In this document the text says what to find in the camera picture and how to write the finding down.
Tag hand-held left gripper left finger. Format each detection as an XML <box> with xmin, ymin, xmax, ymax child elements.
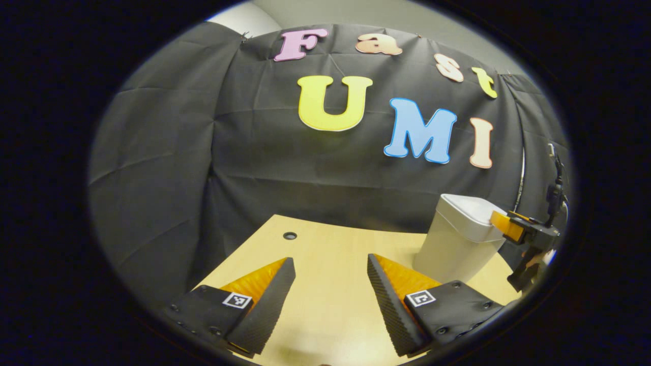
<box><xmin>163</xmin><ymin>257</ymin><xmax>297</xmax><ymax>356</ymax></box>

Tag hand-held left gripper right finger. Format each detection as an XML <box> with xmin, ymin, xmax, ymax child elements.
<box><xmin>367</xmin><ymin>253</ymin><xmax>509</xmax><ymax>357</ymax></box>

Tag white desktop garbage bin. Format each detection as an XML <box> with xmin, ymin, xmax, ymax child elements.
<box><xmin>412</xmin><ymin>194</ymin><xmax>509</xmax><ymax>284</ymax></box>

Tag light wooden desktop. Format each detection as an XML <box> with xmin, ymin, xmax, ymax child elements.
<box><xmin>196</xmin><ymin>213</ymin><xmax>522</xmax><ymax>366</ymax></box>

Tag black backdrop cloth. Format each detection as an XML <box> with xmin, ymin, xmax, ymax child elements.
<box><xmin>87</xmin><ymin>23</ymin><xmax>570</xmax><ymax>306</ymax></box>

